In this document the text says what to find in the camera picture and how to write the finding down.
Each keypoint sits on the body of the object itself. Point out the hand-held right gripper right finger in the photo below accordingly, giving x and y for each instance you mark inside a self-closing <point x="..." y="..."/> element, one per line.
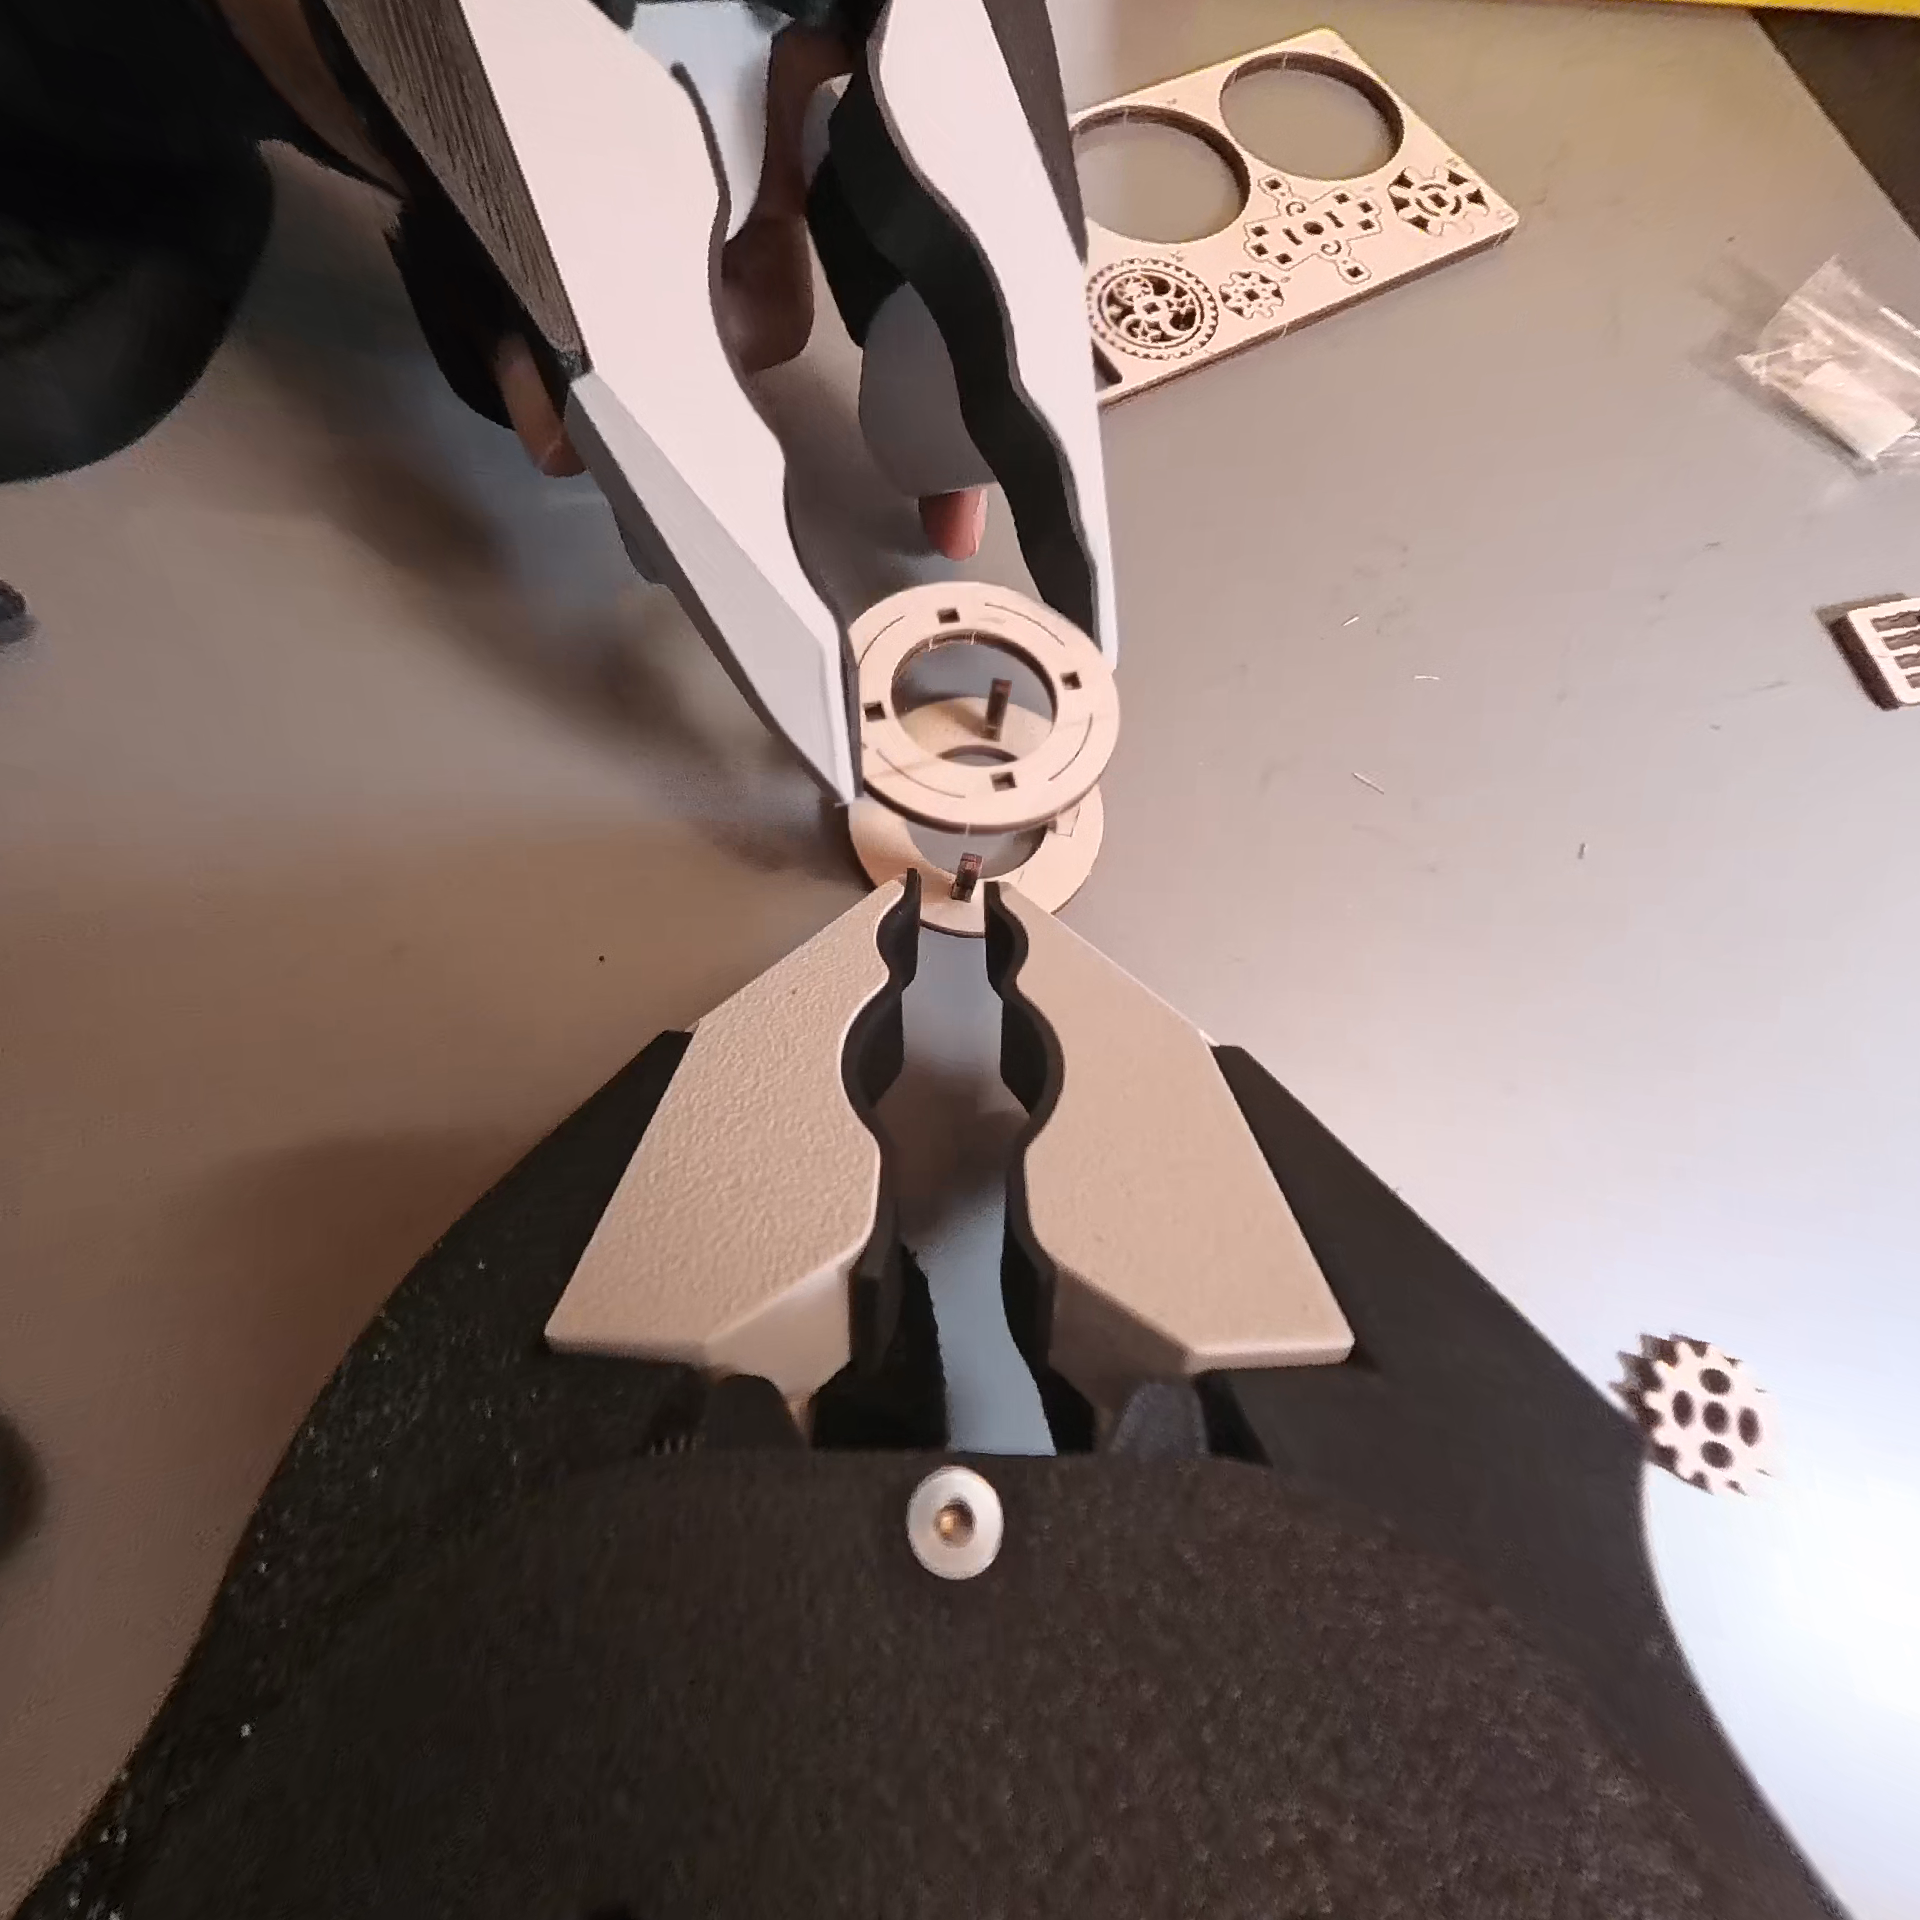
<point x="1184" y="1184"/>

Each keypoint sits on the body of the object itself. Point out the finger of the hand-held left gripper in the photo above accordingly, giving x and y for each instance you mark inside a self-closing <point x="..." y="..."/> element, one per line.
<point x="630" y="299"/>
<point x="1037" y="224"/>

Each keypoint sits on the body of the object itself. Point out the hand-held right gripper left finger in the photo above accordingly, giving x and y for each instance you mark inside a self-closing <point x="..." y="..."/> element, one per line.
<point x="720" y="1171"/>

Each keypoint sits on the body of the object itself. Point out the small wooden peg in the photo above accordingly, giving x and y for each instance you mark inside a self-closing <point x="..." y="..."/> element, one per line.
<point x="968" y="879"/>

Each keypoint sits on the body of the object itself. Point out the grey desk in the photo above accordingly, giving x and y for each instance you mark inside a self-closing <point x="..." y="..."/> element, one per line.
<point x="1500" y="900"/>

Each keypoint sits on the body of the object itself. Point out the person's left hand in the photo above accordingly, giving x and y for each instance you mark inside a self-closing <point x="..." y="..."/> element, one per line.
<point x="764" y="270"/>

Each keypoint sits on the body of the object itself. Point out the laser-cut wooden parts sheet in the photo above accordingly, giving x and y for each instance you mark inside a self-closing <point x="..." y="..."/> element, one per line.
<point x="1349" y="299"/>

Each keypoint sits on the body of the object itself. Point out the small wooden gear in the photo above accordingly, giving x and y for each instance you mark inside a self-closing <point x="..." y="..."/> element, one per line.
<point x="1694" y="1418"/>

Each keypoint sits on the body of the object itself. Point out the clear plastic bag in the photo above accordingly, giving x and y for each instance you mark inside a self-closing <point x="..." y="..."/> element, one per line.
<point x="1838" y="360"/>

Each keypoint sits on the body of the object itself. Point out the small slotted wooden piece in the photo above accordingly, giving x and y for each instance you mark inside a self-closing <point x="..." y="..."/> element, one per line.
<point x="1882" y="644"/>

